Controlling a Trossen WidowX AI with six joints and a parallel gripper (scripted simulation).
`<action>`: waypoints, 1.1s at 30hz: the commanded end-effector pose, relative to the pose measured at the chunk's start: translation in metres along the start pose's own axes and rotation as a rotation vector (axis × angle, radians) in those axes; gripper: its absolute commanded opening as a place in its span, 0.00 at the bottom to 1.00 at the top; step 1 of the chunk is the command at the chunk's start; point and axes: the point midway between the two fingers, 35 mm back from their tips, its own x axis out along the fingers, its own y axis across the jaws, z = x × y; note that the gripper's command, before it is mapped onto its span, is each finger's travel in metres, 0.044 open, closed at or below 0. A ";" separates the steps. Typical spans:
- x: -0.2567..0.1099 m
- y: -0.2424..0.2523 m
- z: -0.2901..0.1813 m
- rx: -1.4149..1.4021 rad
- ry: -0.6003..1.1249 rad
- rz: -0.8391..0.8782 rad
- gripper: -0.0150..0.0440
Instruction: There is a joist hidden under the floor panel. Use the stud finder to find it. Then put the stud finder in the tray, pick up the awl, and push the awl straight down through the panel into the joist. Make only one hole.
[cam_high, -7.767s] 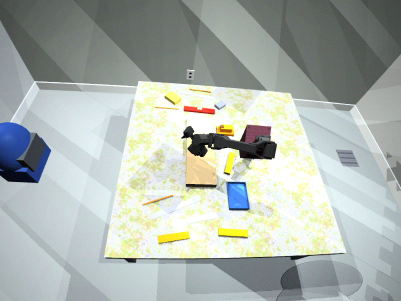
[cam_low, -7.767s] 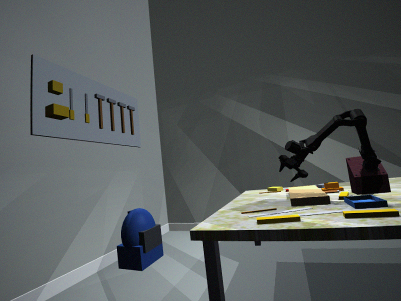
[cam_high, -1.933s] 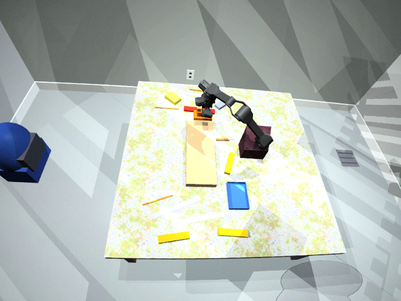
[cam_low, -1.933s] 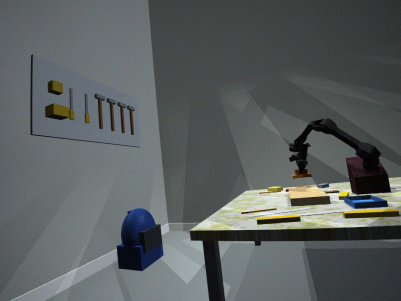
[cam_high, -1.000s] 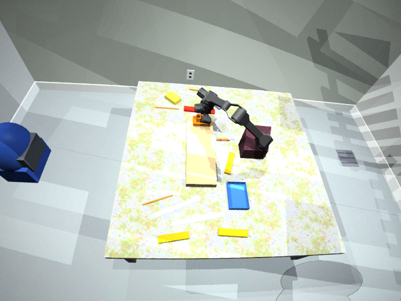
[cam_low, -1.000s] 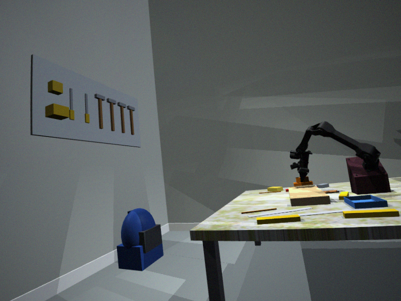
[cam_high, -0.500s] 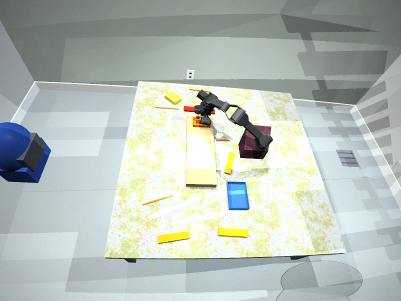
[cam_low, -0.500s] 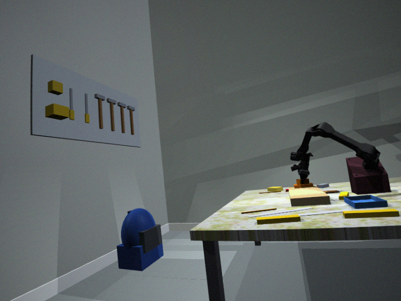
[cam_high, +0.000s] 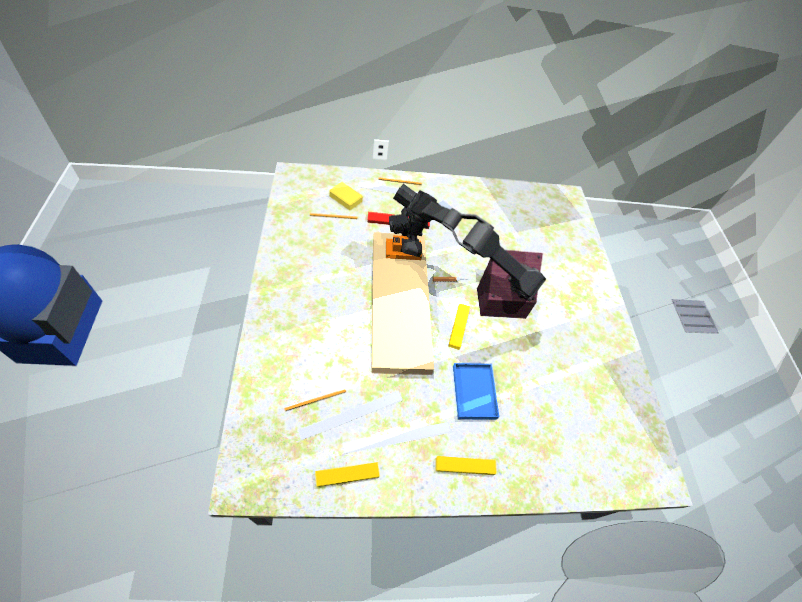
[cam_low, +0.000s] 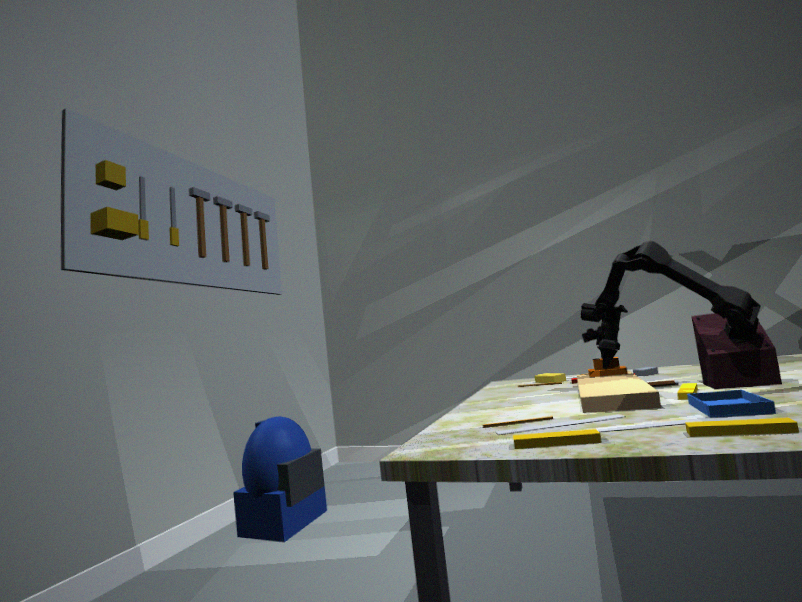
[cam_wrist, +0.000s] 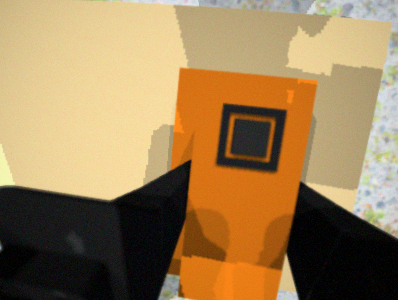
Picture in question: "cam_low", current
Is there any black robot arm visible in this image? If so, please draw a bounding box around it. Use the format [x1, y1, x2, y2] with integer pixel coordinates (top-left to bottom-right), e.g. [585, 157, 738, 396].
[581, 240, 761, 343]

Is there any blue rectangular tray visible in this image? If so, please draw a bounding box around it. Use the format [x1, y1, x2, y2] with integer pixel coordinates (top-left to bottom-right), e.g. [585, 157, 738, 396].
[687, 390, 776, 417]

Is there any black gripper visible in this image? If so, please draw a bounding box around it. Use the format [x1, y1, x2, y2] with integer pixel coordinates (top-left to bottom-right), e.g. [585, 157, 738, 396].
[596, 323, 620, 369]

